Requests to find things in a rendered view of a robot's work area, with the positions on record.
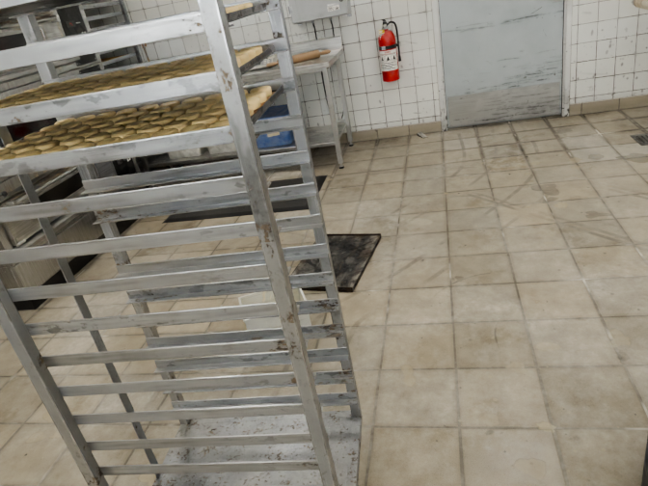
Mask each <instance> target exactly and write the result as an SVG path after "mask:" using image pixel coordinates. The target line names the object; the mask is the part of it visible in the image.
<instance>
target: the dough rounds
mask: <svg viewBox="0 0 648 486"><path fill-rule="evenodd" d="M244 92H245V96H246V100H247V104H248V108H249V112H250V116H251V117H252V115H253V114H254V113H255V112H256V111H257V110H258V109H259V108H260V107H261V106H262V105H263V104H264V103H265V102H266V101H267V100H268V99H269V97H270V96H271V95H272V94H273V93H274V92H272V90H271V87H270V86H262V87H257V88H253V89H251V90H250V93H249V94H248V91H247V90H244ZM227 125H230V124H229V120H228V116H227V112H226V108H225V104H224V101H223V98H222V94H212V95H209V96H206V97H205V98H204V100H203V99H202V98H201V97H193V98H188V99H185V100H183V101H182V102H181V104H180V101H178V100H176V101H170V102H166V103H163V104H161V105H160V106H159V105H158V104H151V105H147V106H144V107H141V108H139V111H137V109H136V108H128V109H124V110H121V111H119V112H117V113H116V112H115V111H111V112H106V113H102V114H99V115H97V116H95V115H88V116H83V117H80V118H77V119H75V118H70V119H65V120H61V121H56V122H55V123H54V125H50V126H47V127H44V128H42V129H41V130H40V132H37V133H33V134H30V135H27V136H25V137H24V138H23V139H24V140H20V141H16V142H12V143H10V144H7V145H6V147H5V148H0V161H1V160H7V159H14V158H19V157H26V156H32V155H39V154H45V153H51V152H57V151H64V150H70V149H81V148H88V147H94V146H101V145H107V144H114V143H119V142H126V141H132V140H139V139H145V138H151V137H157V136H164V135H170V134H177V133H182V132H189V131H195V130H202V129H208V128H214V127H221V126H227Z"/></svg>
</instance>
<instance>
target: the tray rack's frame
mask: <svg viewBox="0 0 648 486"><path fill-rule="evenodd" d="M17 21H18V23H19V26H20V28H21V31H22V33H23V36H24V38H25V39H26V42H27V44H28V43H33V42H38V41H44V39H43V36H42V34H41V29H40V27H39V24H38V23H37V20H36V18H35V15H34V14H30V15H26V16H22V17H17ZM36 67H37V69H38V72H39V74H40V78H41V81H46V80H51V79H57V78H59V76H58V74H57V71H56V69H55V67H54V64H53V62H52V61H51V62H46V63H41V64H36ZM76 167H77V169H78V172H79V174H80V176H81V178H82V180H90V179H97V175H96V172H95V168H94V166H93V164H88V165H81V166H76ZM18 177H19V180H20V182H21V184H22V186H23V188H24V191H25V193H26V195H27V197H28V199H29V201H30V203H40V202H41V201H40V199H39V197H38V195H37V192H36V190H35V188H34V186H33V184H32V181H31V179H30V177H29V176H28V174H22V175H18ZM38 220H39V222H40V226H41V228H42V230H43V232H44V234H45V236H46V239H47V241H48V243H49V245H53V244H59V242H58V239H57V237H56V235H55V233H54V230H53V228H52V227H51V225H50V223H49V220H48V218H47V217H43V218H38ZM100 226H101V228H102V230H103V233H104V235H105V238H111V237H119V236H120V233H119V231H118V228H117V225H116V223H115V222H110V223H102V224H100ZM112 255H113V258H114V260H115V262H116V264H117V265H124V264H131V262H130V259H129V257H128V254H127V252H126V251H121V252H113V253H112ZM56 259H57V262H58V264H59V266H60V268H61V270H62V272H63V275H64V277H65V279H66V281H67V283H76V280H75V278H74V276H73V274H72V272H71V269H70V267H69V265H68V262H67V259H66V258H65V257H62V258H56ZM73 297H74V300H75V302H76V304H77V306H78V308H79V310H80V312H81V314H82V316H83V318H93V317H92V315H91V313H90V311H89V308H88V306H87V304H86V302H85V300H84V297H83V295H77V296H73ZM0 325H1V327H2V329H3V331H4V333H5V334H6V336H7V338H8V340H9V342H10V344H11V345H12V347H13V350H14V352H15V353H16V355H17V357H18V358H19V360H20V362H21V363H22V365H23V367H24V369H25V371H26V373H27V374H28V376H29V378H30V380H31V382H32V384H33V385H34V387H35V389H36V391H37V393H38V394H39V396H40V399H41V401H42V403H43V404H44V406H45V408H46V410H47V412H48V414H49V415H50V416H51V418H52V420H53V422H54V424H55V425H56V427H57V429H58V431H59V433H60V434H61V436H62V438H63V440H64V442H65V444H66V445H67V448H68V450H69V452H70V454H71V455H72V457H73V459H74V461H75V463H76V465H77V466H78V468H79V470H80V472H81V473H82V474H83V476H84V478H85V480H86V482H87V484H88V485H89V486H109V484H108V482H107V480H106V479H105V477H104V475H103V473H102V471H101V469H100V467H99V465H98V463H97V462H96V460H95V458H94V456H93V454H92V452H91V450H90V448H89V446H88V444H87V442H86V440H85V438H84V437H83V435H82V433H81V431H80V429H79V427H78V425H77V423H76V421H75V419H74V417H73V415H72V414H71V412H70V410H69V408H68V405H67V404H66V402H65V400H64V398H63V396H62V394H61V393H60V391H59V389H58V387H57V385H56V383H55V381H54V379H53V377H52V375H51V373H50V371H49V370H48V368H47V366H46V364H45V362H44V360H43V358H42V356H41V353H40V351H39V350H38V348H37V346H36V344H35V343H34V341H33V339H32V337H31V335H30V333H29V331H28V329H27V328H26V326H25V324H24V322H23V320H22V318H21V316H20V314H19V312H18V310H17V308H16V306H15V305H14V302H13V300H12V298H11V296H10V294H9V292H8V290H7V288H6V287H5V285H4V284H3V282H2V280H1V278H0ZM90 333H91V336H92V338H93V340H94V343H95V346H96V348H97V350H98V352H104V351H107V349H106V346H105V344H104V342H103V340H102V338H101V335H100V333H99V331H98V330H95V331H90ZM105 366H106V368H107V371H108V373H109V375H110V377H111V379H112V382H113V383H121V382H122V381H121V379H120V377H119V374H118V372H117V371H116V369H115V366H114V364H113V363H107V364H105ZM322 417H323V420H324V424H325V429H326V432H330V440H329V445H330V449H331V452H332V457H333V459H337V463H336V473H337V481H338V484H342V486H358V478H359V464H360V449H361V436H362V419H361V417H352V415H351V410H349V411H329V412H322ZM179 421H180V426H179V428H178V430H177V433H176V435H175V438H187V437H211V436H235V435H259V434H284V433H309V432H310V431H309V428H308V424H307V420H306V416H305V414H303V415H282V416H261V417H240V418H199V419H180V420H179ZM312 459H316V457H315V453H314V449H313V445H312V443H304V444H277V445H224V446H197V447H170V449H169V451H168V453H167V455H166V457H165V460H164V462H163V464H183V463H215V462H248V461H280V460H312ZM319 484H323V483H322V479H321V475H320V471H319V470H305V471H269V472H196V473H159V474H156V478H155V480H154V482H153V484H152V486H273V485H319Z"/></svg>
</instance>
